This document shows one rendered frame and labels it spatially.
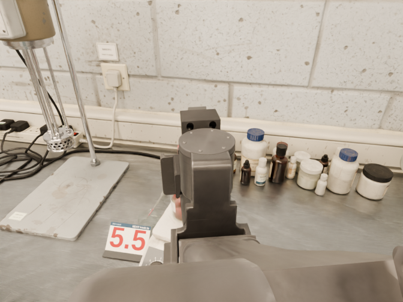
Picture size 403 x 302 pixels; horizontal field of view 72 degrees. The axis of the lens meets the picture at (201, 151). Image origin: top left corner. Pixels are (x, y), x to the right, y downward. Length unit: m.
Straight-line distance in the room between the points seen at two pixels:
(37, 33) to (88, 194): 0.39
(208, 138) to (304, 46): 0.59
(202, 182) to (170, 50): 0.65
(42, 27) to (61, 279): 0.48
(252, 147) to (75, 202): 0.48
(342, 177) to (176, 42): 0.58
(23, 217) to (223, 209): 0.60
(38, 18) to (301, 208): 0.70
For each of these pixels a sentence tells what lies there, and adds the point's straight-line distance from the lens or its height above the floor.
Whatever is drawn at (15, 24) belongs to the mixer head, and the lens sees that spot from 0.61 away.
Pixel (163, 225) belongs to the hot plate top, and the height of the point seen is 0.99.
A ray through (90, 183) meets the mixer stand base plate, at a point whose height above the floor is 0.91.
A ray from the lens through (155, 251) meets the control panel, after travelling 0.54.
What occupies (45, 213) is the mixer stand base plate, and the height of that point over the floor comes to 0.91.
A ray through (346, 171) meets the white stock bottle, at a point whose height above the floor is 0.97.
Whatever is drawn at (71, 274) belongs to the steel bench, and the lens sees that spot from 0.64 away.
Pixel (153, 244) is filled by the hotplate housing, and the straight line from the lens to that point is 0.55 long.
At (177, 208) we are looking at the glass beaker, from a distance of 0.52.
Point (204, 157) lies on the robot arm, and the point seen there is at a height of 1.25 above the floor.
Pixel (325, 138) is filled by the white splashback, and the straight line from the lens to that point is 0.88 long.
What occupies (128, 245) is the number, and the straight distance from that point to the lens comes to 0.63.
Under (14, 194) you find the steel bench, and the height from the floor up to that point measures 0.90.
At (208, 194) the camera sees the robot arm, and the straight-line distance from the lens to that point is 0.26.
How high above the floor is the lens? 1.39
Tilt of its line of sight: 32 degrees down
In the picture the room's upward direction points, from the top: straight up
